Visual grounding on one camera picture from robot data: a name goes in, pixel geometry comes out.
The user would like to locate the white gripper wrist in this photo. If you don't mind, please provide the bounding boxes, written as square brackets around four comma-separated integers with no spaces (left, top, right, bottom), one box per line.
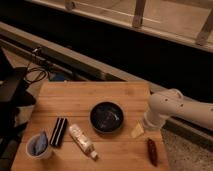
[131,111,164,138]

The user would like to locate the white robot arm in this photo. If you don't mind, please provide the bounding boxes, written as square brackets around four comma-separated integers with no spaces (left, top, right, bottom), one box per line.
[131,89,213,138]

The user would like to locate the dark ceramic bowl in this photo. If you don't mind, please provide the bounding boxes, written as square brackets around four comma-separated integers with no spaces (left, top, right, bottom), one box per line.
[89,101,124,134]

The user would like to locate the wooden cutting board table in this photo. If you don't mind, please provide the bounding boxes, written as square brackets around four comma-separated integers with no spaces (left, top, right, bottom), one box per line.
[11,82,169,171]

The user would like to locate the white tube bottle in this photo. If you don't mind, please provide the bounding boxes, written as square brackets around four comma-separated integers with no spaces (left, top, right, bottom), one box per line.
[69,124,98,160]

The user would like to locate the black striped box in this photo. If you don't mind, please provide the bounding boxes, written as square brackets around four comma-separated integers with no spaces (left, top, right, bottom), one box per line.
[49,118,68,147]

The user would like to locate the white cup with blue cloth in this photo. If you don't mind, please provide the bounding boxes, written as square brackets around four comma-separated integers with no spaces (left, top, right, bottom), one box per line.
[26,131,52,160]

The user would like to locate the dark equipment at left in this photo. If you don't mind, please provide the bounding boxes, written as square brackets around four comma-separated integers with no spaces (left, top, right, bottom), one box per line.
[0,48,36,157]

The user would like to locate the metal rail beam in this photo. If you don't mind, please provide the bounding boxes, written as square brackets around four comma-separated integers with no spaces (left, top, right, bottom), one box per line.
[0,22,213,142]

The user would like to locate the black cables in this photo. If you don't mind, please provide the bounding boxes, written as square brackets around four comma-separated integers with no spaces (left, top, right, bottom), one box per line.
[23,46,56,84]

